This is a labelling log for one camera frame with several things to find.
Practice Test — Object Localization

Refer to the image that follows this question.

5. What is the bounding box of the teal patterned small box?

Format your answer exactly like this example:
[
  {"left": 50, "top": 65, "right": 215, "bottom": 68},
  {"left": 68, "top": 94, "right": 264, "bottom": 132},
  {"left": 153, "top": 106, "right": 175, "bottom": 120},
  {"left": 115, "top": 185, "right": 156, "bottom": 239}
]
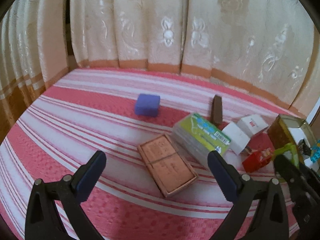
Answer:
[{"left": 310, "top": 139, "right": 320, "bottom": 163}]

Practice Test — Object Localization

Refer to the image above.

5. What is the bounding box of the lime green small box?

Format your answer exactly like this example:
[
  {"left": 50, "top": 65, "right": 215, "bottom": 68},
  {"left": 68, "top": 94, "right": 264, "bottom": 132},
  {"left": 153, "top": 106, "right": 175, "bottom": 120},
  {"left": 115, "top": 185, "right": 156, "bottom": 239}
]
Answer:
[{"left": 272, "top": 143, "right": 299, "bottom": 167}]

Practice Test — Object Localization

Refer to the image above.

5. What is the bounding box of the small red box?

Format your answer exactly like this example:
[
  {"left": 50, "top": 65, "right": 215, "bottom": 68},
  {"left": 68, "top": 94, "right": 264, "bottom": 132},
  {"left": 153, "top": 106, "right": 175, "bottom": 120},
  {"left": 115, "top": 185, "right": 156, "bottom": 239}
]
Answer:
[{"left": 242, "top": 148, "right": 273, "bottom": 173}]

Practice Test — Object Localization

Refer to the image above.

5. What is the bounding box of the white power adapter cube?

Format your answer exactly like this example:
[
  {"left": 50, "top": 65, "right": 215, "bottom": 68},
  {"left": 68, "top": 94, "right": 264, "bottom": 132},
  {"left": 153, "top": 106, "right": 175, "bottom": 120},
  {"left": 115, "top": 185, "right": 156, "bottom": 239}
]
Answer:
[{"left": 222, "top": 122, "right": 250, "bottom": 155}]

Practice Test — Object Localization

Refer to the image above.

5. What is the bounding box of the copper pink rectangular tin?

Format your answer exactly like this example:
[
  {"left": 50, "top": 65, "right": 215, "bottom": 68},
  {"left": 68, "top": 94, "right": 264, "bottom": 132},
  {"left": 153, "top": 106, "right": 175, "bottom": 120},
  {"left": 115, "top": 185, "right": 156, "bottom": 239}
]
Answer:
[{"left": 137, "top": 133, "right": 199, "bottom": 198}]

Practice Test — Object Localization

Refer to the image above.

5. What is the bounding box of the green labelled clear plastic box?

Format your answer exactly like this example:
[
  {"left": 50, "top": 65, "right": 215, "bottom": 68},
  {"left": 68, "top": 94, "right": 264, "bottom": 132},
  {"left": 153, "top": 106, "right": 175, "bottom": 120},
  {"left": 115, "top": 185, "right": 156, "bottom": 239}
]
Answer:
[{"left": 172, "top": 113, "right": 231, "bottom": 169}]

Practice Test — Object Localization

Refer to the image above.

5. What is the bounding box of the dark brown long bar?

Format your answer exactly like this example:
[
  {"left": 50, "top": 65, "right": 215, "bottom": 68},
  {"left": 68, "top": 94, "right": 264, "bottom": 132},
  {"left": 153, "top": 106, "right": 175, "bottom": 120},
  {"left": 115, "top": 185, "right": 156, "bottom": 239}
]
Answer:
[{"left": 210, "top": 95, "right": 223, "bottom": 126}]

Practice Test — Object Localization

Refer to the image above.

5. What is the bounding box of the black ribbed heat sink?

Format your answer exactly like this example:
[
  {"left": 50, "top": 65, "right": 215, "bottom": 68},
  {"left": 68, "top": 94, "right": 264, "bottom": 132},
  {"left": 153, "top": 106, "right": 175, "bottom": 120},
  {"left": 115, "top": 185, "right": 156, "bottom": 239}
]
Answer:
[{"left": 298, "top": 139, "right": 312, "bottom": 156}]

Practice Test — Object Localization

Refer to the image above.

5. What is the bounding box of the gold metal tin tray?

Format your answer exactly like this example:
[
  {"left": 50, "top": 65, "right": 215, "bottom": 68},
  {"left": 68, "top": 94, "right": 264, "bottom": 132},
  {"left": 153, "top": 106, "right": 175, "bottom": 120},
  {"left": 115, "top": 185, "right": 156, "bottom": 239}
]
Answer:
[{"left": 267, "top": 114, "right": 319, "bottom": 172}]

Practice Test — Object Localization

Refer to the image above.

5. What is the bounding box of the white box red logo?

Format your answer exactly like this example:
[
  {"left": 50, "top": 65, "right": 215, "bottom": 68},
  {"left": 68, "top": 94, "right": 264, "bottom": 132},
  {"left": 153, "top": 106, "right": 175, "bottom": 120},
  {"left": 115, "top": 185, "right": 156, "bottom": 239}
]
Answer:
[{"left": 236, "top": 114, "right": 268, "bottom": 138}]

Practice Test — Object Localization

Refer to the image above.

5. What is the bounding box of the red white striped bedspread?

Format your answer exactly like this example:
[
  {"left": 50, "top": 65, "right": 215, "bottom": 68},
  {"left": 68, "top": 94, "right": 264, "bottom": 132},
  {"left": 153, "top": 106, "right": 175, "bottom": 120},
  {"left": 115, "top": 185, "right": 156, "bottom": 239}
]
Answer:
[{"left": 1, "top": 69, "right": 286, "bottom": 239}]

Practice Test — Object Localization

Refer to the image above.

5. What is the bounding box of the cream floral curtain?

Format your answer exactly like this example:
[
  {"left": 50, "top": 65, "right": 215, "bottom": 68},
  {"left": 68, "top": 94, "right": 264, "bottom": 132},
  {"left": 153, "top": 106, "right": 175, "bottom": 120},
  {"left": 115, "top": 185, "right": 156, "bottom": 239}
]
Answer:
[{"left": 1, "top": 0, "right": 319, "bottom": 137}]

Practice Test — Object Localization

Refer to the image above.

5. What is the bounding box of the blue small box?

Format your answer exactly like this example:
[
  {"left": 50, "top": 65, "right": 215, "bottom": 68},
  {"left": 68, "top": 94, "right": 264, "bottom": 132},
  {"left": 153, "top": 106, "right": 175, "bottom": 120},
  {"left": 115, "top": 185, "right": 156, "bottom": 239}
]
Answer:
[{"left": 135, "top": 94, "right": 161, "bottom": 117}]

